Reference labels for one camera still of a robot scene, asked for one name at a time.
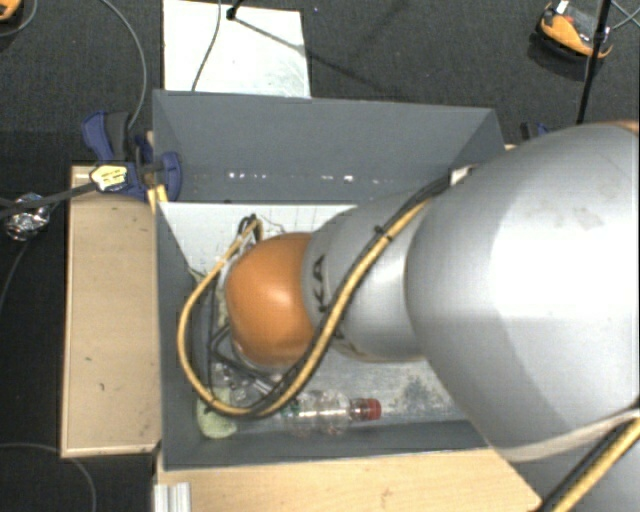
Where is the pale wood board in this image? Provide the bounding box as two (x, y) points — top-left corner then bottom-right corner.
(60, 164), (163, 459)

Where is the grey metal bin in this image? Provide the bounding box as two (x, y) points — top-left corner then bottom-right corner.
(151, 89), (507, 472)

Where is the pale green sponge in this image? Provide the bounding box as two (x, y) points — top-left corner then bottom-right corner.
(195, 398), (240, 441)

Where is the clear plastic bottle red cap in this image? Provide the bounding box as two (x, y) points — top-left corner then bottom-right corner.
(235, 390), (384, 438)

